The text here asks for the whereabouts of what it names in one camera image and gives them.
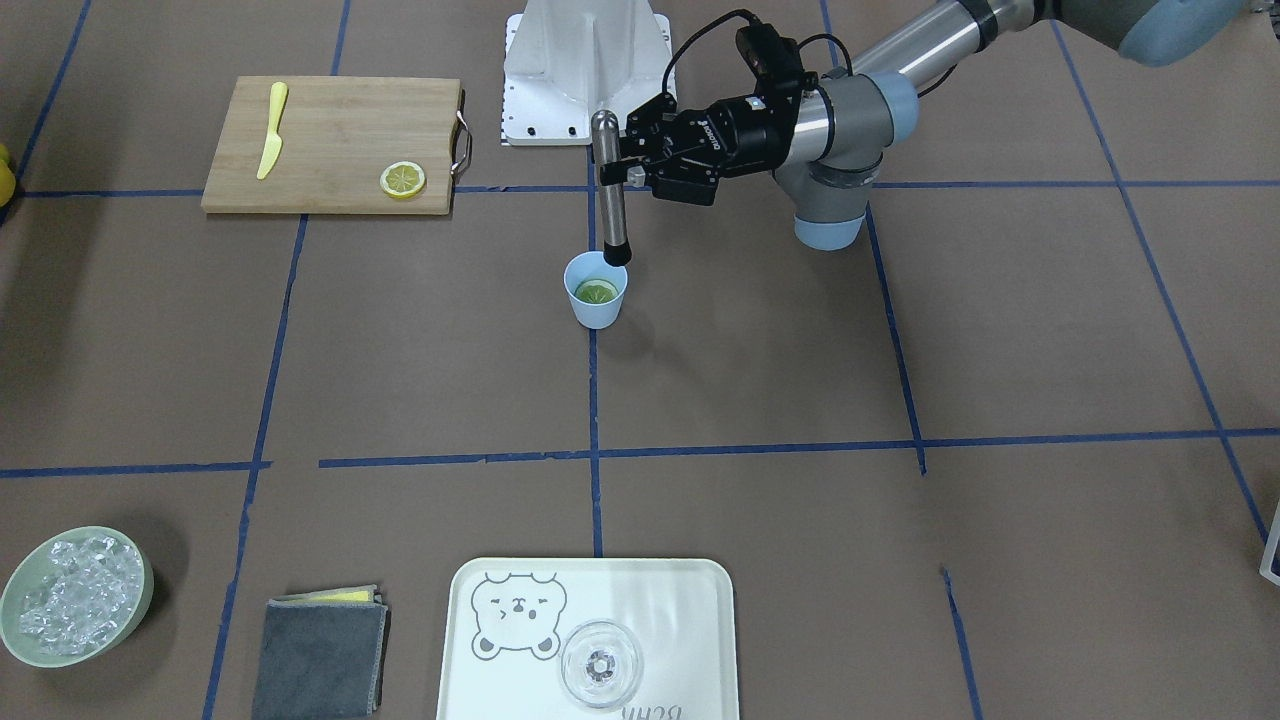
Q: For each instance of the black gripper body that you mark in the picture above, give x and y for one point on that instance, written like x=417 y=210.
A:
x=742 y=128

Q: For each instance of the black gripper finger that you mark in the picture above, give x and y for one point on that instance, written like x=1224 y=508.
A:
x=631 y=172
x=650 y=129

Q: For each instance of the yellow lemon slice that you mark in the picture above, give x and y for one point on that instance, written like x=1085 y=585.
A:
x=596 y=291
x=402 y=180

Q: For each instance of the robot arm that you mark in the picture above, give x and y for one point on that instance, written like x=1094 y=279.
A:
x=822 y=136

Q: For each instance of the blue paper cup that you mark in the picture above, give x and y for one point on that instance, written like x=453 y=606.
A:
x=587 y=265

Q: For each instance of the white cup drying rack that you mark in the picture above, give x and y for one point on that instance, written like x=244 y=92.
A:
x=1268 y=560

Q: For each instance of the wooden cutting board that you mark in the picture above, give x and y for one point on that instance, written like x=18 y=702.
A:
x=338 y=133

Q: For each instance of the yellow plastic knife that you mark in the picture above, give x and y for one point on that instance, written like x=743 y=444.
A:
x=273 y=142

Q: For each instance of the cream bear tray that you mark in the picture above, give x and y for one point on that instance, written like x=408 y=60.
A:
x=507 y=619

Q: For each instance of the clear wine glass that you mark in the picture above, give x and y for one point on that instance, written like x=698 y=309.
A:
x=601 y=665

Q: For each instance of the grey yellow folded cloth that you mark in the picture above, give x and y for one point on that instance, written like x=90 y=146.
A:
x=321 y=655

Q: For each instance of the green bowl of ice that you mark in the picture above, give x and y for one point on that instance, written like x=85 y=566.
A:
x=77 y=596

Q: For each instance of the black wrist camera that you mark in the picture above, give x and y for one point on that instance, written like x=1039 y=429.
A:
x=773 y=59

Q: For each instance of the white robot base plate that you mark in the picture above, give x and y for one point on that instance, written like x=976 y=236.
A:
x=566 y=60

